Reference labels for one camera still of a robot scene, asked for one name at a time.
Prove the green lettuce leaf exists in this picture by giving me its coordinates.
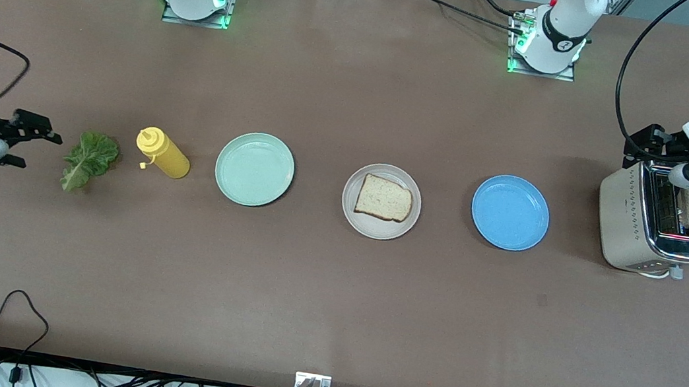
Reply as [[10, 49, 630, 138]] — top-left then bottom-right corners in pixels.
[[59, 128, 122, 198]]

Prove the yellow squeeze bottle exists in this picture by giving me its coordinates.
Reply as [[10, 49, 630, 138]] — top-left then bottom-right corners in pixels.
[[132, 125, 195, 182]]

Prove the blue plate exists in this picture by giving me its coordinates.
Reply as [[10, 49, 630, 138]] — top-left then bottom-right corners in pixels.
[[467, 171, 555, 255]]

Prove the light green plate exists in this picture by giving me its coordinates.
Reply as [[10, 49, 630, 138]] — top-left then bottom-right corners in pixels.
[[211, 128, 299, 212]]

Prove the beige plate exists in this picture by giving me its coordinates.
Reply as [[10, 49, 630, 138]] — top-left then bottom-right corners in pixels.
[[337, 158, 427, 246]]

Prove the beige chrome toaster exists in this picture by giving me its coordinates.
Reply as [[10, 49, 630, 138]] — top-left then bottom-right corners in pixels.
[[589, 155, 689, 283]]

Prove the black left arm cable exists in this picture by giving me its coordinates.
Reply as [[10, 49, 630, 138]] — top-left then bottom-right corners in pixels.
[[608, 0, 689, 164]]

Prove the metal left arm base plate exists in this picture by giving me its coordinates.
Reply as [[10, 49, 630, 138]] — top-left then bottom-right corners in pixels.
[[504, 13, 582, 83]]

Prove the black looped table cable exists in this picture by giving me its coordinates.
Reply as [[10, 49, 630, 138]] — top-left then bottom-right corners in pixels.
[[0, 287, 54, 387]]

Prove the black base power cable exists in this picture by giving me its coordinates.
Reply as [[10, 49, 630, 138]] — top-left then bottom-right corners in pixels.
[[374, 0, 533, 38]]

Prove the silver camera mount bracket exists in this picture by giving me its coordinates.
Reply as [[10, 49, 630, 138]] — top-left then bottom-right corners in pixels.
[[294, 371, 333, 387]]

